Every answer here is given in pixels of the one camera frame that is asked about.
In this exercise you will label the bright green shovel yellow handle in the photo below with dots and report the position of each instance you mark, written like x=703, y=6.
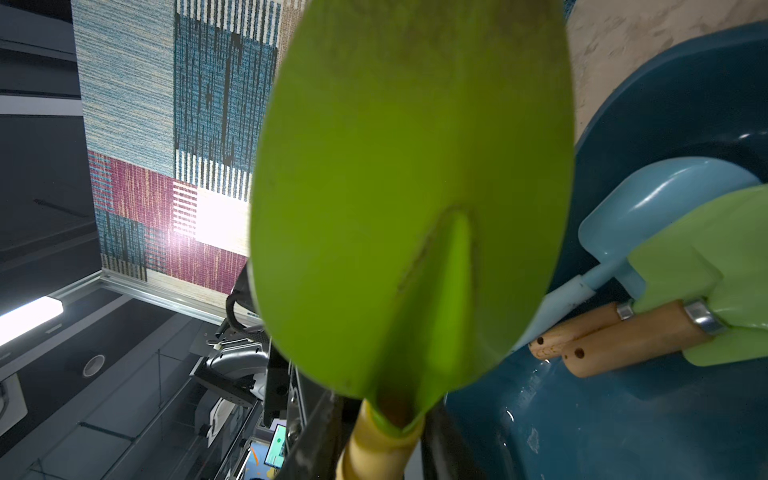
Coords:
x=410, y=198

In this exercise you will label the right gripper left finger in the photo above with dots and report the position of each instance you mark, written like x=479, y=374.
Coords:
x=316, y=453

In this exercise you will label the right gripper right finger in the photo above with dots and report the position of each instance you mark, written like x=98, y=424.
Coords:
x=444, y=453

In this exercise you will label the light green shovel wooden handle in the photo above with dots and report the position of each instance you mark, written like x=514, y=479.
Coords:
x=705, y=292

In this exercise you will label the light blue shovel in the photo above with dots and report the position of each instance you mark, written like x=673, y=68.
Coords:
x=646, y=202

